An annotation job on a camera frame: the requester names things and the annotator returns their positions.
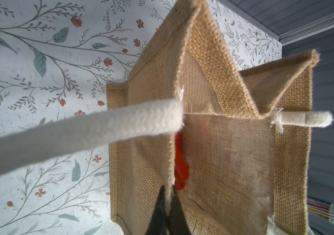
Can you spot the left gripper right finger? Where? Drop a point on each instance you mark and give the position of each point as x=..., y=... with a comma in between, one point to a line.
x=176, y=221

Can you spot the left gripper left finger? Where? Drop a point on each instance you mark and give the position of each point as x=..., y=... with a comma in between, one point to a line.
x=158, y=225

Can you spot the red flashlight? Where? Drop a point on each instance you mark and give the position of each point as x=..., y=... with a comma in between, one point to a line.
x=181, y=169

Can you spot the brown jute tote bag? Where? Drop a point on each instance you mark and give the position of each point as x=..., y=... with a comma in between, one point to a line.
x=92, y=94

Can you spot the blue lid pencil tube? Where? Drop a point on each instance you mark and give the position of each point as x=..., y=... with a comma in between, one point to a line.
x=321, y=208

